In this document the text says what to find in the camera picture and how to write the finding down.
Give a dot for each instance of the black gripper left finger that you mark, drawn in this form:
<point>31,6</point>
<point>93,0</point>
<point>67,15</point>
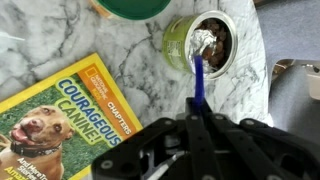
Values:
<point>200,146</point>

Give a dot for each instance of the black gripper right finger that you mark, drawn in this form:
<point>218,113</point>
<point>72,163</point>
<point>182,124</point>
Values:
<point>253,150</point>

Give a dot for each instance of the purple bowl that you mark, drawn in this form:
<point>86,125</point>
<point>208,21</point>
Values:
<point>199,80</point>

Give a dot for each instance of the green bowl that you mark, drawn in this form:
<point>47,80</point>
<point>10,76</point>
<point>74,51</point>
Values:
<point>133,8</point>

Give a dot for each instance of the green food can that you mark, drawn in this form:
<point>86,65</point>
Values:
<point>200,43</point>

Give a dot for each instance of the gray upholstered chair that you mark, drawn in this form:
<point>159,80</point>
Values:
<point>293,33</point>

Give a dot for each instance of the yellow card box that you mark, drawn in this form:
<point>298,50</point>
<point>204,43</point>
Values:
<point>60,126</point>

